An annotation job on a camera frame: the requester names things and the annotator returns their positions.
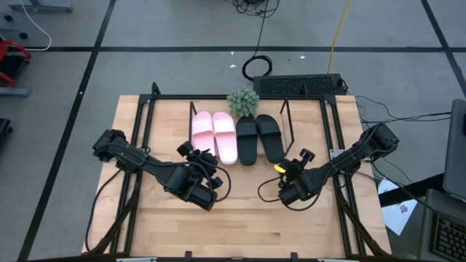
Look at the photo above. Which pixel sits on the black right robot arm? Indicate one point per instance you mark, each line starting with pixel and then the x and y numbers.
pixel 346 162

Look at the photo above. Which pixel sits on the wooden shelf with metal frame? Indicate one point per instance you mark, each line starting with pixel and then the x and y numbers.
pixel 262 154

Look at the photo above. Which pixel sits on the yellow tape tag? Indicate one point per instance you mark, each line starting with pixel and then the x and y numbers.
pixel 279 168

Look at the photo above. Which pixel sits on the black keyboard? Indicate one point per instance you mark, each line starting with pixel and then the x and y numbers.
pixel 451 240

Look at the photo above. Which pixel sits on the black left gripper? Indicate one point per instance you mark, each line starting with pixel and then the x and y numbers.
pixel 198 165

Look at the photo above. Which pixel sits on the black beam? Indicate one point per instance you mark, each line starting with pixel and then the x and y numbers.
pixel 411 189

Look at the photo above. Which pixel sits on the green succulent plant in pot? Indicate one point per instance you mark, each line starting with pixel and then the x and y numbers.
pixel 243 102

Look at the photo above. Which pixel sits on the grey desk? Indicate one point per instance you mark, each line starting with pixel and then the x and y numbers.
pixel 431 203

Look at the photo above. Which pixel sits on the grey monitor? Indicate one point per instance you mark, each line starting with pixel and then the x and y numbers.
pixel 457 153

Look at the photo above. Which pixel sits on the white paper sheet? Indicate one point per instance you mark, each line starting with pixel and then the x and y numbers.
pixel 398 218

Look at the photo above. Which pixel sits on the pink slide sandal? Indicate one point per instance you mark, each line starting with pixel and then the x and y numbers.
pixel 225 138
pixel 203 127

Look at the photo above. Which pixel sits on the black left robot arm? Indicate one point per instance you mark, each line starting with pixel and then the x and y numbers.
pixel 153 165

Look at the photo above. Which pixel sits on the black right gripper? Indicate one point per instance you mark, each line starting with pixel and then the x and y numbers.
pixel 296 180

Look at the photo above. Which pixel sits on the black table clamp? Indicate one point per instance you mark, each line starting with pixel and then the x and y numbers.
pixel 188 254
pixel 294 255

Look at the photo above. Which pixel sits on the red and black cart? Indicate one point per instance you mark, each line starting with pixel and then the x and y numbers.
pixel 7 44

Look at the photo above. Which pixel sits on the black slide sandal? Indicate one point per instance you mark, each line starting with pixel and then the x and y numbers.
pixel 271 138
pixel 247 145

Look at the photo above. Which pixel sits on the silver bar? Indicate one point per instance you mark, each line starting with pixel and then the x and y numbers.
pixel 136 260
pixel 338 260

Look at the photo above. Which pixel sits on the grey metal desk foot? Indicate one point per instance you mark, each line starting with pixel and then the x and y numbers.
pixel 43 6
pixel 14 92

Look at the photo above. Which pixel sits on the black chair base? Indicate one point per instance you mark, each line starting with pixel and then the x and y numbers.
pixel 4 127

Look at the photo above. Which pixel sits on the black metal rig frame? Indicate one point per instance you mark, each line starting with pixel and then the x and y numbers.
pixel 174 97

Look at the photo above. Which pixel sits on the black caster wheel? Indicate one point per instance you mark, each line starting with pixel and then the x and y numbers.
pixel 23 35
pixel 8 18

